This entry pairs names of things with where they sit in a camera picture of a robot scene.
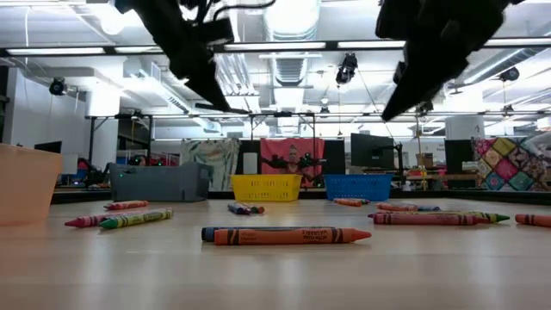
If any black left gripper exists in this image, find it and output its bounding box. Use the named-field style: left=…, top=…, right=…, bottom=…
left=115, top=0, right=237, bottom=114

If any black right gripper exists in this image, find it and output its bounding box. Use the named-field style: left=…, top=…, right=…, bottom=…
left=375, top=0, right=524, bottom=122

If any orange crayon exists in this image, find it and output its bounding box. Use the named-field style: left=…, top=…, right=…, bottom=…
left=333, top=197, right=365, bottom=208
left=514, top=213, right=551, bottom=228
left=214, top=226, right=373, bottom=247
left=375, top=202, right=421, bottom=213

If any red crayon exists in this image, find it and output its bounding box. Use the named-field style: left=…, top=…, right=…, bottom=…
left=102, top=200, right=151, bottom=211
left=368, top=212, right=491, bottom=226

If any red-orange crayon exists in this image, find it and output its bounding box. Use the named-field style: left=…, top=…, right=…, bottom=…
left=64, top=211, right=130, bottom=229

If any white light bar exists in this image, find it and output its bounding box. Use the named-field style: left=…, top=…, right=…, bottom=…
left=337, top=40, right=406, bottom=49
left=223, top=41, right=327, bottom=52
left=6, top=46, right=107, bottom=56

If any green floral cloth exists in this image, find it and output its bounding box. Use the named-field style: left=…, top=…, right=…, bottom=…
left=180, top=138, right=241, bottom=193

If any red cloth backdrop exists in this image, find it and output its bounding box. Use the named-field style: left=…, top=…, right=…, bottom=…
left=260, top=137, right=326, bottom=189

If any black monitor on stand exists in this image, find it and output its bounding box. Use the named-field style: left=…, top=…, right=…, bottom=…
left=350, top=132, right=396, bottom=170

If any white box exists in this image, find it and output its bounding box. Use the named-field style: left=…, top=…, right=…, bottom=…
left=243, top=152, right=259, bottom=176

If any yellow plastic basket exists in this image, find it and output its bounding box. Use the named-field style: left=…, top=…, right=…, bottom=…
left=230, top=173, right=303, bottom=202

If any dark grey plastic bin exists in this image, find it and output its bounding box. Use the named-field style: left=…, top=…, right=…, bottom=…
left=108, top=162, right=213, bottom=203

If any person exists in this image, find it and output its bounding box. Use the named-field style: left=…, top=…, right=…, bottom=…
left=275, top=144, right=318, bottom=189

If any black panel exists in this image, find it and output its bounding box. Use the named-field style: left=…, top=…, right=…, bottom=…
left=325, top=139, right=347, bottom=176

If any blue plastic basket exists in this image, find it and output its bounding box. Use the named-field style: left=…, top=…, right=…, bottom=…
left=323, top=173, right=393, bottom=202

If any colourful patchwork quilt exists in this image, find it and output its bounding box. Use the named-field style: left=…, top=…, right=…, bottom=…
left=471, top=135, right=551, bottom=193

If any yellow-green crayon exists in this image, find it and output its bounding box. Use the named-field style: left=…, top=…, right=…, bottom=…
left=468, top=211, right=511, bottom=224

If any small black monitor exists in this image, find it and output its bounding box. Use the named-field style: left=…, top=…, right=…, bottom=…
left=34, top=140, right=63, bottom=155

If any orange translucent plastic bin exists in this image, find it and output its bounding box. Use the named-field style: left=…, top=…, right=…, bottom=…
left=0, top=143, right=65, bottom=226

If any black ceiling camera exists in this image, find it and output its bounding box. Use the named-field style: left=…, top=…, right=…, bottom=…
left=335, top=52, right=359, bottom=85
left=48, top=77, right=68, bottom=96
left=498, top=66, right=521, bottom=83

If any round silver air duct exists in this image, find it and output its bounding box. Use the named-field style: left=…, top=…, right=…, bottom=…
left=263, top=0, right=323, bottom=87

